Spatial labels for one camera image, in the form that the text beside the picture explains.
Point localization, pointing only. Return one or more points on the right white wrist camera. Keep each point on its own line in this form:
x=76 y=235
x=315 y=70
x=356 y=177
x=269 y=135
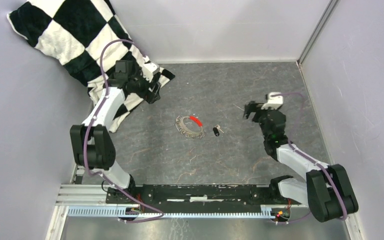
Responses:
x=274 y=101

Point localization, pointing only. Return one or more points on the toothed cable duct strip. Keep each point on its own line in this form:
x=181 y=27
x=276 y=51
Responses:
x=127 y=212

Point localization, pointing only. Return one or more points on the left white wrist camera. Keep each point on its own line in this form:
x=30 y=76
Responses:
x=149 y=68

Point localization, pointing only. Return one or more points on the aluminium frame rail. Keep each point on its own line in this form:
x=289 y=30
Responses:
x=78 y=194

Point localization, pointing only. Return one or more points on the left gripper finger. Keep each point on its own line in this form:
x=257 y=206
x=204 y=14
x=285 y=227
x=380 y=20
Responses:
x=156 y=90
x=150 y=97

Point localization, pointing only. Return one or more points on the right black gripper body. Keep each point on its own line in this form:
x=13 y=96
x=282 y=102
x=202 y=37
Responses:
x=263 y=113

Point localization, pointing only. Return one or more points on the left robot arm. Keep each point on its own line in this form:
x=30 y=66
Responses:
x=91 y=142

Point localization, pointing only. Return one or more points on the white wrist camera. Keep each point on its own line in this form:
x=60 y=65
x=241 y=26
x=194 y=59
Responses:
x=149 y=68
x=274 y=101

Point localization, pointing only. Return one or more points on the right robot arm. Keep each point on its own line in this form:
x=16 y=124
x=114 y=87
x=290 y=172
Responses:
x=326 y=189

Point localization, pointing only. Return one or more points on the key with black head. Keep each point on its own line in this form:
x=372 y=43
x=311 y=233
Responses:
x=217 y=130

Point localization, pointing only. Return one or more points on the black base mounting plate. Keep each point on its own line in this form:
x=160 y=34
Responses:
x=198 y=198

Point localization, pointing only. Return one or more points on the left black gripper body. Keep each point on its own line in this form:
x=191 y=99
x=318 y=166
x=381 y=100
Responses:
x=140 y=86

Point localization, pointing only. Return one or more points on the black white checkered cloth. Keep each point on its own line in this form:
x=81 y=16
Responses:
x=87 y=38

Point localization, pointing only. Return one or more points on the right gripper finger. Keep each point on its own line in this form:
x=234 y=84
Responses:
x=256 y=116
x=248 y=109

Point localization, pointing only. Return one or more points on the corner aluminium profile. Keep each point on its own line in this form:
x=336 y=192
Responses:
x=330 y=8

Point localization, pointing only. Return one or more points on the keyring loop with red tag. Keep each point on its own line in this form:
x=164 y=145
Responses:
x=186 y=131

